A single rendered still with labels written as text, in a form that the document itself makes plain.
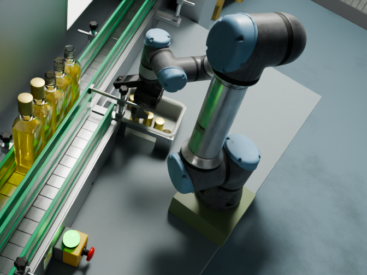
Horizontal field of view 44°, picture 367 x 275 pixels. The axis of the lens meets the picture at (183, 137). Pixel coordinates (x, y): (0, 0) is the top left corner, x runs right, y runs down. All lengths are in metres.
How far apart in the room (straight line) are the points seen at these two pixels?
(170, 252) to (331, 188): 1.58
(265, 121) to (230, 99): 0.80
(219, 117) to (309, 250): 1.54
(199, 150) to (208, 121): 0.10
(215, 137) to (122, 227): 0.45
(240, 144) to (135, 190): 0.39
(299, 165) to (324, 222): 0.39
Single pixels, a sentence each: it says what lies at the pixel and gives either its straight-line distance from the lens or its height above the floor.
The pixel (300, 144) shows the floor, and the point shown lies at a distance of 2.90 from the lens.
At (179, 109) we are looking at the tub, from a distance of 1.63.
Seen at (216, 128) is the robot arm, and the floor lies 1.20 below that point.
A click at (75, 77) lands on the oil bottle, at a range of 1.32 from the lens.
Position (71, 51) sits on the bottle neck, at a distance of 1.28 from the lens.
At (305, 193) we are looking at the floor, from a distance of 2.68.
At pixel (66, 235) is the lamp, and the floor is 0.85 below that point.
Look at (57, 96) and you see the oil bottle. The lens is 1.23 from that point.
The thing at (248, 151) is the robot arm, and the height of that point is 1.05.
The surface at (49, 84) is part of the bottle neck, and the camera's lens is 1.22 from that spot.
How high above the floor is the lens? 1.97
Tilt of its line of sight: 48 degrees down
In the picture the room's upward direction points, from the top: 19 degrees clockwise
